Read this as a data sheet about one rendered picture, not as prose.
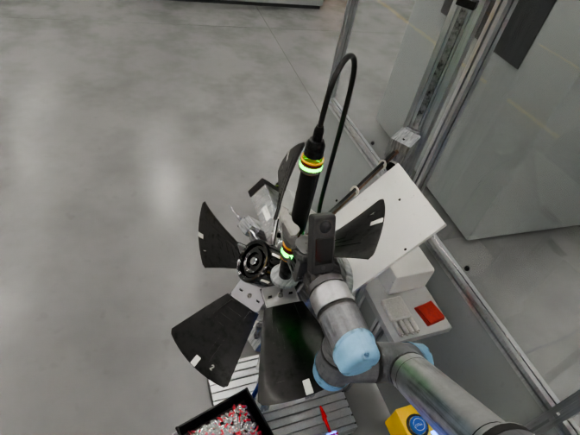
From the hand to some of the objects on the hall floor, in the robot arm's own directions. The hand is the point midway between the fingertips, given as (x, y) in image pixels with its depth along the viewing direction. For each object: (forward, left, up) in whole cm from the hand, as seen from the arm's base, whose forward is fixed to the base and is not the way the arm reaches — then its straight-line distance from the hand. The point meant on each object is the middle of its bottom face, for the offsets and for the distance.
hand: (294, 207), depth 89 cm
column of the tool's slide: (+34, -60, -148) cm, 163 cm away
